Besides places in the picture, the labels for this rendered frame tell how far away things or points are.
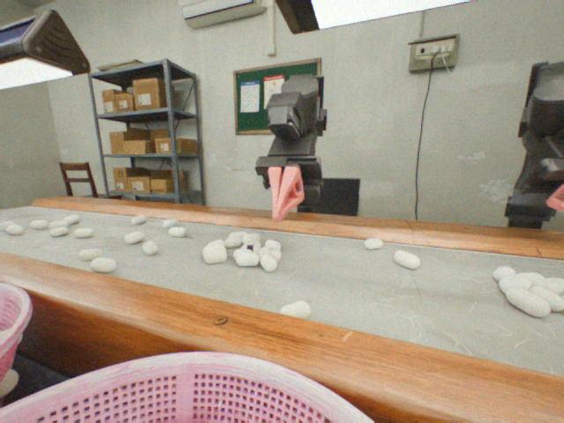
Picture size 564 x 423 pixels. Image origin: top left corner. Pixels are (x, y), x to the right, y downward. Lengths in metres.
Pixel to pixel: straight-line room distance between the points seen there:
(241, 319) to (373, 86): 2.36
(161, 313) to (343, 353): 0.15
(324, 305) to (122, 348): 0.19
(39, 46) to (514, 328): 0.66
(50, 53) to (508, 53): 2.63
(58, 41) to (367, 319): 0.56
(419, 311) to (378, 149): 2.14
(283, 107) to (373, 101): 2.12
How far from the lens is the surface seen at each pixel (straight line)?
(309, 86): 0.39
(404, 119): 2.42
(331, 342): 0.20
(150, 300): 0.26
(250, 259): 0.35
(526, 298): 0.36
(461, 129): 2.50
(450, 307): 0.33
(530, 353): 0.30
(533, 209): 0.85
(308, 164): 0.35
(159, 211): 0.73
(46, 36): 0.53
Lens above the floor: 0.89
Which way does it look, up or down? 12 degrees down
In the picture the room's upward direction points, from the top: straight up
